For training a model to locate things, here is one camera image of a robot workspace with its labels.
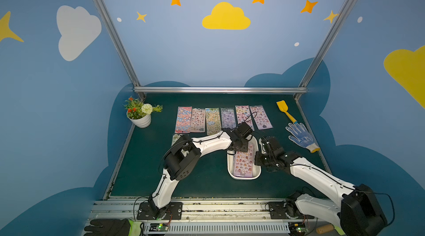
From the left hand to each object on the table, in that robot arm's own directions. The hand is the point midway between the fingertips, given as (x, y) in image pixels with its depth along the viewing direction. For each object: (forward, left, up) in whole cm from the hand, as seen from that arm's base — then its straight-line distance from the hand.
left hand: (246, 147), depth 90 cm
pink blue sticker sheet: (+27, -2, -6) cm, 28 cm away
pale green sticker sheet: (+8, +42, -6) cm, 43 cm away
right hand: (-5, -5, 0) cm, 7 cm away
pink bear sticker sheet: (+25, -13, -6) cm, 29 cm away
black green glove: (-38, +61, -3) cm, 72 cm away
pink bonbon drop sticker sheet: (+21, +29, -5) cm, 36 cm away
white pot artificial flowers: (+16, +62, +6) cm, 65 cm away
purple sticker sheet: (+23, +9, -5) cm, 25 cm away
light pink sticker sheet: (-8, +2, -2) cm, 9 cm away
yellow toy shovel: (+34, -31, -5) cm, 46 cm away
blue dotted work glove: (+11, -37, -5) cm, 39 cm away
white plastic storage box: (-11, -5, -3) cm, 12 cm away
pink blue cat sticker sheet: (+21, +39, -5) cm, 44 cm away
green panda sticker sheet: (+21, +19, -5) cm, 29 cm away
